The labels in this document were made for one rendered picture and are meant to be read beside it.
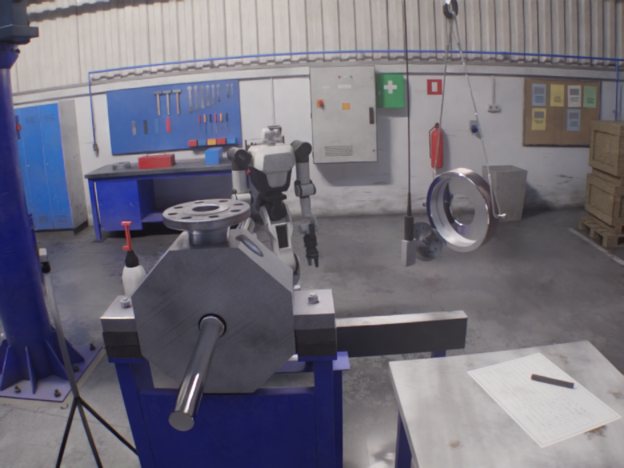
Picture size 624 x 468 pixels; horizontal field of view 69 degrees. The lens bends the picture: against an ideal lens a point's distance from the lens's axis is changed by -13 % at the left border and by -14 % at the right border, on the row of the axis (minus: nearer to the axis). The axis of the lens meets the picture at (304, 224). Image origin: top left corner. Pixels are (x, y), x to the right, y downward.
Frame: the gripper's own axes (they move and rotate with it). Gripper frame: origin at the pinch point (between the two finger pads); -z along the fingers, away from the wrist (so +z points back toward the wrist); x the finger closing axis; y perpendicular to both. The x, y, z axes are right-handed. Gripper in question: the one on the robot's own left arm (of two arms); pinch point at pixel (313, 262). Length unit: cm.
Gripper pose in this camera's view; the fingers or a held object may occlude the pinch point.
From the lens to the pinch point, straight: 352.0
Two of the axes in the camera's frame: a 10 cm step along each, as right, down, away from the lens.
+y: 9.0, -1.6, 4.0
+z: -1.3, -9.9, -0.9
